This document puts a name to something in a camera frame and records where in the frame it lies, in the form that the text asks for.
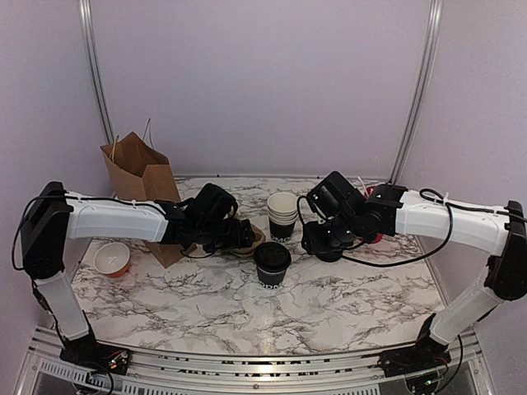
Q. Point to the right aluminium frame post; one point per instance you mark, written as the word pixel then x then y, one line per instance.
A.
pixel 423 80

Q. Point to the black cup lid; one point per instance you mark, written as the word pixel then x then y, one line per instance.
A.
pixel 272 257

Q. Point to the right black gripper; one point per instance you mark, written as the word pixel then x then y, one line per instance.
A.
pixel 313 240

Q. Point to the stack of black lids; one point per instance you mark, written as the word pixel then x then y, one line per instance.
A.
pixel 329 255

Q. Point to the aluminium front rail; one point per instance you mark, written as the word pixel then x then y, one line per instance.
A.
pixel 170 372

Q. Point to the brown paper bag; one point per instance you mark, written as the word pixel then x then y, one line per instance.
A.
pixel 138 172

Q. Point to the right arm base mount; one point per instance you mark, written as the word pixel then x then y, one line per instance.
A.
pixel 425 353

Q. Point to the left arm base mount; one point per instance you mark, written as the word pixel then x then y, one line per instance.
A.
pixel 87 351

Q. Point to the black takeout coffee cup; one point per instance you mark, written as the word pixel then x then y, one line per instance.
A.
pixel 270 280

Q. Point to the aluminium frame post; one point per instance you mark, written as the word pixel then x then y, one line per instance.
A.
pixel 423 80
pixel 88 31

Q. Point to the orange white bowl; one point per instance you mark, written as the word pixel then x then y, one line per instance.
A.
pixel 112 259

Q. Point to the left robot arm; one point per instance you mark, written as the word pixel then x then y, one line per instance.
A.
pixel 57 215

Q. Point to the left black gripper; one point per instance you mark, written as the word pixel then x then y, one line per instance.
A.
pixel 235 240

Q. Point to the red cylindrical holder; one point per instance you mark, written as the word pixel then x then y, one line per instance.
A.
pixel 374 216

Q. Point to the left aluminium frame post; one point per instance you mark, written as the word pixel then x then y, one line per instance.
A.
pixel 88 31

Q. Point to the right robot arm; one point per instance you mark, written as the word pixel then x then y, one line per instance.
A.
pixel 395 210

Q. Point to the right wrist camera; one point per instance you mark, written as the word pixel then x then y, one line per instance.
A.
pixel 335 196

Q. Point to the stack of paper cups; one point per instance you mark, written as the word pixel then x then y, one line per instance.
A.
pixel 282 216

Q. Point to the white wrapped straw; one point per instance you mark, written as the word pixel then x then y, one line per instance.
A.
pixel 364 188

